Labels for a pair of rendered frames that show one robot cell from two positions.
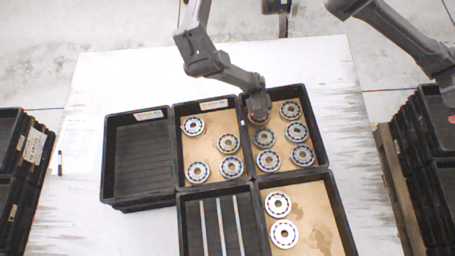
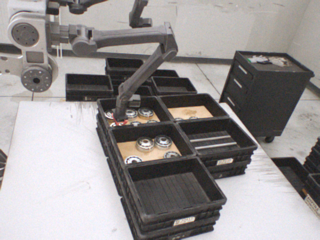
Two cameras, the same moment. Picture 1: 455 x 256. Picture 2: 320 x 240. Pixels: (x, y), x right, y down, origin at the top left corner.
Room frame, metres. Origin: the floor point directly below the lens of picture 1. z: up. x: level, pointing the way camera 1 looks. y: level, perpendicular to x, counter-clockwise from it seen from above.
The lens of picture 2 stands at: (1.15, 1.17, 1.91)
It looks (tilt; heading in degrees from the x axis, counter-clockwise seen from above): 35 degrees down; 241
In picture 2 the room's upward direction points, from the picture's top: 11 degrees clockwise
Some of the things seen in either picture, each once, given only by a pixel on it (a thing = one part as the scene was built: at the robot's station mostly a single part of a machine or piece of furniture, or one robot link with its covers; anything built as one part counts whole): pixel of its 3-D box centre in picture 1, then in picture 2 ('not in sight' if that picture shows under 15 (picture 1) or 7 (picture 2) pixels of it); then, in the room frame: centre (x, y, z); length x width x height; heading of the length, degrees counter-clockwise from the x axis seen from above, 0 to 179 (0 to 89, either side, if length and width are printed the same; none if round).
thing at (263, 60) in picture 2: not in sight; (258, 58); (-1.04, -0.97, 0.88); 0.25 x 0.19 x 0.03; 171
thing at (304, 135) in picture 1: (296, 131); (129, 112); (0.53, -0.30, 0.86); 0.10 x 0.10 x 0.01
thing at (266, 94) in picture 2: not in sight; (256, 100); (-1.14, -0.87, 0.45); 0.60 x 0.45 x 0.90; 171
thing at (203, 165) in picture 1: (197, 171); (172, 157); (0.44, 0.15, 0.86); 0.10 x 0.10 x 0.01
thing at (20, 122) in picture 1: (15, 151); not in sight; (0.99, 1.37, 0.37); 0.40 x 0.30 x 0.45; 171
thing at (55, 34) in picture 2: not in sight; (57, 34); (0.98, -0.05, 1.45); 0.09 x 0.08 x 0.12; 81
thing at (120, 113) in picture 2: (259, 100); (120, 110); (0.65, -0.16, 0.98); 0.10 x 0.07 x 0.07; 94
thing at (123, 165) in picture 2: (208, 139); (151, 143); (0.55, 0.08, 0.92); 0.40 x 0.30 x 0.02; 178
